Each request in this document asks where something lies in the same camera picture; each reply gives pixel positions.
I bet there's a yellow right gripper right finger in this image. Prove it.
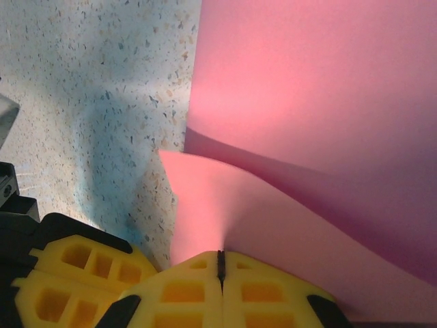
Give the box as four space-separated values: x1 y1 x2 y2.
221 251 354 328

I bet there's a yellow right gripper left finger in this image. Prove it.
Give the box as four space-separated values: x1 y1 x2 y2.
98 251 223 328

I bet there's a pink paper sheet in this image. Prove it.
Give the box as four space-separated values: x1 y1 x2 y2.
158 0 437 322

